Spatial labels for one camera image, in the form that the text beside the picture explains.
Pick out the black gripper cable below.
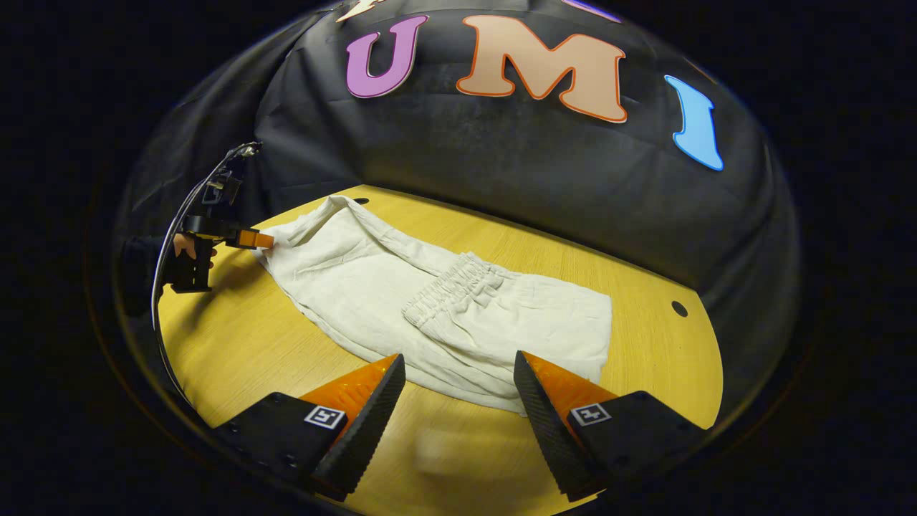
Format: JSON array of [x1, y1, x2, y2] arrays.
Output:
[[150, 143, 253, 406]]

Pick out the black backdrop cloth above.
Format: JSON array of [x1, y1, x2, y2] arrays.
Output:
[[118, 0, 800, 424]]

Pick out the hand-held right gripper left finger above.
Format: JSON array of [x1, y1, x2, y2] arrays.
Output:
[[213, 353, 407, 502]]

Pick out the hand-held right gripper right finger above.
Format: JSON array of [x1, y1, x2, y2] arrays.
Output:
[[513, 350, 706, 503]]

